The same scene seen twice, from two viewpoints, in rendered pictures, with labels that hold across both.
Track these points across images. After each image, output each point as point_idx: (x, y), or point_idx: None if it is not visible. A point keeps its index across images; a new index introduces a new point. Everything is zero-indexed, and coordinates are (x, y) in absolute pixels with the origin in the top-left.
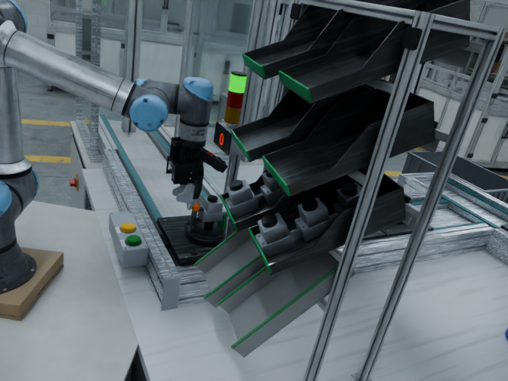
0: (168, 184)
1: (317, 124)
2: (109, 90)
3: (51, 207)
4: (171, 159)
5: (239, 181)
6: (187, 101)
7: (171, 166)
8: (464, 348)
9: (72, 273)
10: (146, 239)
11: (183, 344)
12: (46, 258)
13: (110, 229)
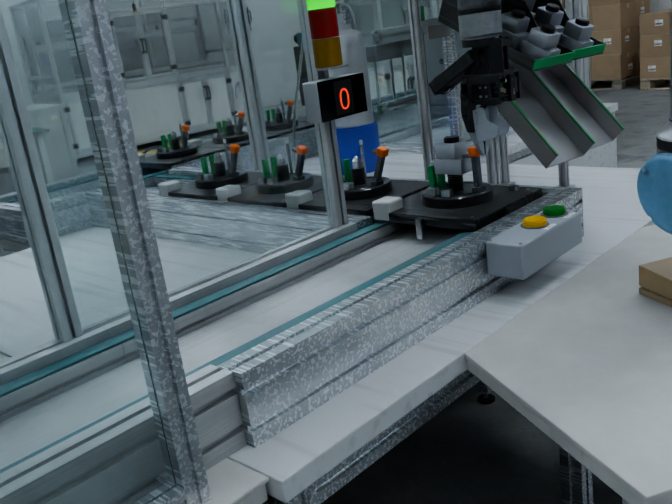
0: (287, 303)
1: None
2: None
3: (534, 389)
4: (508, 68)
5: (545, 24)
6: None
7: (500, 87)
8: (401, 177)
9: (635, 284)
10: (532, 213)
11: (601, 218)
12: (671, 265)
13: (534, 262)
